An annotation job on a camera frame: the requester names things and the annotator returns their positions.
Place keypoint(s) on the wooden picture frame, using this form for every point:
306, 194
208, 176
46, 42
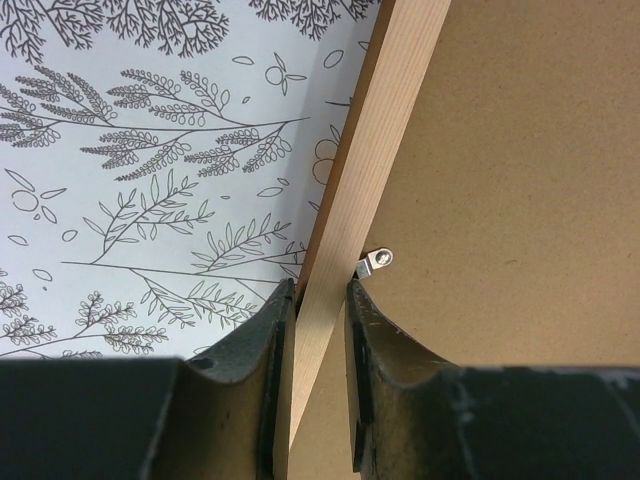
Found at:
399, 52

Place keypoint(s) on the brown cardboard backing board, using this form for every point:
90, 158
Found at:
512, 206

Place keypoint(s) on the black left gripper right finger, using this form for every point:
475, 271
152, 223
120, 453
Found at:
415, 415

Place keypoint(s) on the floral patterned table mat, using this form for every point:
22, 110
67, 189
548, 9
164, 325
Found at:
162, 164

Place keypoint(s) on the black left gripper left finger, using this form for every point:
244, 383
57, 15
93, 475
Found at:
224, 414

